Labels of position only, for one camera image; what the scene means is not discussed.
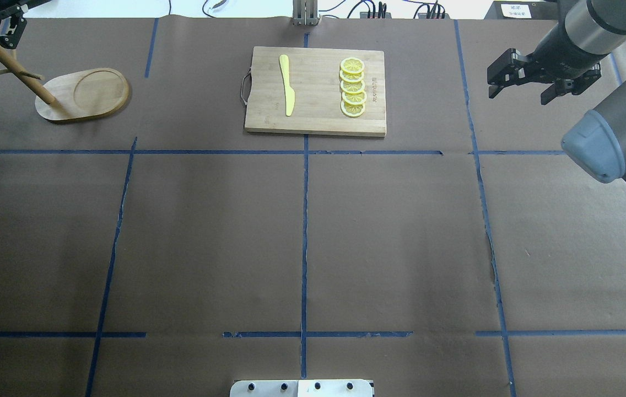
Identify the wooden cup rack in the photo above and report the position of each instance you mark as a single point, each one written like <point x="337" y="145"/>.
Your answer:
<point x="85" y="95"/>

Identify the aluminium frame post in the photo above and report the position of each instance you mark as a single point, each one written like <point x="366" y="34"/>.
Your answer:
<point x="305" y="13"/>

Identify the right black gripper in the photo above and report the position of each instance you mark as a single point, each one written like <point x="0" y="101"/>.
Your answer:
<point x="557" y="53"/>

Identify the bamboo cutting board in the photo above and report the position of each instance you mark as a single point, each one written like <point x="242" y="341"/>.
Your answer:
<point x="314" y="75"/>

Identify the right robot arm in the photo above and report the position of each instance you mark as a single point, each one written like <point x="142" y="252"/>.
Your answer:
<point x="597" y="143"/>

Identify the yellow plastic knife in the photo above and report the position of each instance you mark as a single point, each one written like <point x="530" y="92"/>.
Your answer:
<point x="289" y="93"/>

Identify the lemon slice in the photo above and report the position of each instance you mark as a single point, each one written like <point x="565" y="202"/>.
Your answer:
<point x="352" y="87"/>
<point x="351" y="78"/>
<point x="352" y="110"/>
<point x="352" y="65"/>
<point x="354" y="99"/>

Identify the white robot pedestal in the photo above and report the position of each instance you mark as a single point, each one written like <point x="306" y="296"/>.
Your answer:
<point x="303" y="387"/>

